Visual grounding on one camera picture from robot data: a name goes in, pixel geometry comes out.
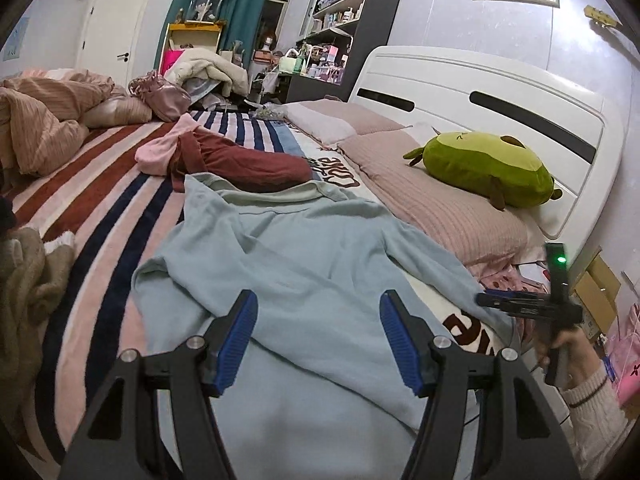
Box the pink satin bag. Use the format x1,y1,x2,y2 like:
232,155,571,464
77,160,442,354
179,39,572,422
128,71,193,122

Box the maroon pants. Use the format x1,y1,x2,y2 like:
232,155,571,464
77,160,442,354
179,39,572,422
172,127,313,193

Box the yellow cabinet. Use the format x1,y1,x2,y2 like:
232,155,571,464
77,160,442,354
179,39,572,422
162,21,227,76

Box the striped blanket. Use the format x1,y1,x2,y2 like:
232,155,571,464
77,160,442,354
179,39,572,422
0,107,523,480

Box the pink striped duvet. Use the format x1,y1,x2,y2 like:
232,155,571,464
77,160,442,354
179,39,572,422
0,67,151,176

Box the white door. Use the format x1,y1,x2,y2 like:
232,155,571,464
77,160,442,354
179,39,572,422
75,0,152,78

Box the dark bookshelf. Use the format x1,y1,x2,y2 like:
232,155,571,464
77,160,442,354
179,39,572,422
286,0,408,106

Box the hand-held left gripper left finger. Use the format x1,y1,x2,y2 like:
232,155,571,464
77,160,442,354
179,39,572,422
60,289,259,480

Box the cream comforter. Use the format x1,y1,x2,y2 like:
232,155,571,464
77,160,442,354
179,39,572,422
165,47,249,96

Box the beige fuzzy blanket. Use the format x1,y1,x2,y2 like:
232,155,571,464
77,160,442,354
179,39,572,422
0,227,76,441

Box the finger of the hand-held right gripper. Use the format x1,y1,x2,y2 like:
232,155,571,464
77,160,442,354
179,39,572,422
475,288,552,319

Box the white bed headboard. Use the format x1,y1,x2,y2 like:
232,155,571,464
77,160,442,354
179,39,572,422
347,46,626,241

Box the pink gift bag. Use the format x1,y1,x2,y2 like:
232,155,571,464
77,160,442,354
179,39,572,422
602,305,640,406

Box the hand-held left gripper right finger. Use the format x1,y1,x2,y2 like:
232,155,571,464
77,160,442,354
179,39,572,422
379,289,583,480

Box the pink garment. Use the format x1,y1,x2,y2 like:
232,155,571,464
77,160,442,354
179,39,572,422
136,112,201,177

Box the glass display case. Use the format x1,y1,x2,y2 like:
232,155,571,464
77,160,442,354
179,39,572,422
187,0,227,26

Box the white pillow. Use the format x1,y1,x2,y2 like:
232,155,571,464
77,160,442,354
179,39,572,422
285,102,358,143

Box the pink spotted cloth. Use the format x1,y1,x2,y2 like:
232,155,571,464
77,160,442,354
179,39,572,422
470,259,548,293

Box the cardboard box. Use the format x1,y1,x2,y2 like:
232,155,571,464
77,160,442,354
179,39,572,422
572,255,621,336

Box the wall poster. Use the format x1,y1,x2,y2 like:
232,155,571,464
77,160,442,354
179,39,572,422
2,17,31,61

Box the person's right hand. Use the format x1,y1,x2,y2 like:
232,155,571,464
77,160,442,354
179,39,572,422
536,325,607,392

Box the mannequin head with wig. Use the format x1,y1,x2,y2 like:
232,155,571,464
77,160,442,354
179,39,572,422
255,30,281,63

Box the light blue shirt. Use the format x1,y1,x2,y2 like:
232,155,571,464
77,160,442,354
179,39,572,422
131,172,516,480

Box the green avocado plush toy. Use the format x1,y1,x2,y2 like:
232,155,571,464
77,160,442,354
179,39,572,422
404,131,563,211

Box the pink ribbed pillow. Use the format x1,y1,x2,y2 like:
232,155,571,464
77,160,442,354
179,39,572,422
337,127,531,266
300,99,408,136

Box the guitar headstock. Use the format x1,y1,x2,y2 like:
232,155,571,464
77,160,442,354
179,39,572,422
584,5,623,28

